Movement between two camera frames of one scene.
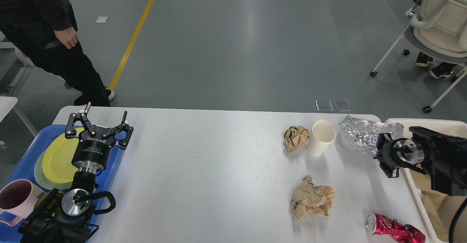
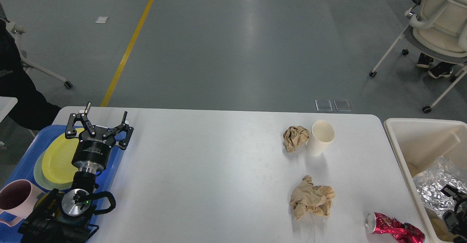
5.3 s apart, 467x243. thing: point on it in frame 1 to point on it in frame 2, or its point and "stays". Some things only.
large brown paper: (305, 197) stays
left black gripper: (92, 153) stays
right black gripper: (401, 152) to (456, 222)
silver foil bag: (366, 133) to (430, 184)
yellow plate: (57, 158) stays
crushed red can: (378, 224) stays
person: (37, 17) to (32, 110)
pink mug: (18, 197) stays
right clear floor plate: (342, 105) stays
